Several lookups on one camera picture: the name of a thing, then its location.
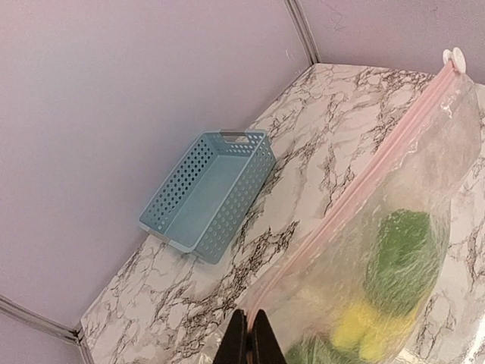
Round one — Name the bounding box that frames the left aluminium frame post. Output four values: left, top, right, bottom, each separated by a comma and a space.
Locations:
284, 0, 321, 64

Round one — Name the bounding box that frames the green fake cabbage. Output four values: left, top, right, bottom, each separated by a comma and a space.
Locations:
364, 209, 447, 316

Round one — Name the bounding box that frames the light blue plastic basket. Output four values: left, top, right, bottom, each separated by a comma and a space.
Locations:
139, 130, 276, 265

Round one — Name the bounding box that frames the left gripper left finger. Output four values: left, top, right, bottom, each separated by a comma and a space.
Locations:
214, 309, 248, 364

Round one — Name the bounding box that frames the clear zip top bag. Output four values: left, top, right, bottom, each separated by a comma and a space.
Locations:
247, 49, 481, 363

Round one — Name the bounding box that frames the front aluminium rail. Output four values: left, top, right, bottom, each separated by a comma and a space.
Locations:
1, 296, 94, 363

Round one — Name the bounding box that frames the yellow fake banana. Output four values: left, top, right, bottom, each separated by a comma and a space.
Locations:
330, 300, 418, 362

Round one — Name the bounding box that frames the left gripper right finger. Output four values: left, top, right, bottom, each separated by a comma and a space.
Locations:
249, 309, 286, 364

